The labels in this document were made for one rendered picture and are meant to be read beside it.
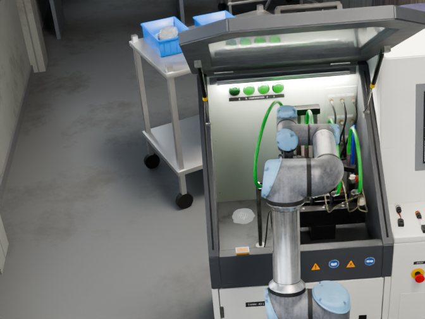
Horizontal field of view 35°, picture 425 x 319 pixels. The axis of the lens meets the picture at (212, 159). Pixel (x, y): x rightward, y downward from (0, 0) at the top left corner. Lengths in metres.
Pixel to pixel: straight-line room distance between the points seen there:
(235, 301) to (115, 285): 1.40
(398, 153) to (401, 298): 0.58
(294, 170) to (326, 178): 0.10
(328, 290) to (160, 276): 1.97
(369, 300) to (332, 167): 0.91
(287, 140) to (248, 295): 0.69
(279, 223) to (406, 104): 0.88
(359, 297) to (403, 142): 0.63
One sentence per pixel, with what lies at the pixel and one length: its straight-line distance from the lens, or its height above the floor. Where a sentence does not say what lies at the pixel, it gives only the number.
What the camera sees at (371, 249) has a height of 0.94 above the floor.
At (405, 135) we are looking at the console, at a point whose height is 1.25.
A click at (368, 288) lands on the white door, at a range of 2.78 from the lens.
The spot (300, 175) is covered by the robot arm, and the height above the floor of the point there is 1.51.
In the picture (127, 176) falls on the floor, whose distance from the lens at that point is 4.95.
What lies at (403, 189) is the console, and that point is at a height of 1.03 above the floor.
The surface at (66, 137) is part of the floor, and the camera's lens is 5.62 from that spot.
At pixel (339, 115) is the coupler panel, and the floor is 1.23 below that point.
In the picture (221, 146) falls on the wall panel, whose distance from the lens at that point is 2.94.
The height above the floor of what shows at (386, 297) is 0.69.
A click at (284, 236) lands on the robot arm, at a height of 1.32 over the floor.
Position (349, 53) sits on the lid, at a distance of 2.67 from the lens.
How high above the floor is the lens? 2.59
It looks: 31 degrees down
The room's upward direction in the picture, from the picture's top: 5 degrees counter-clockwise
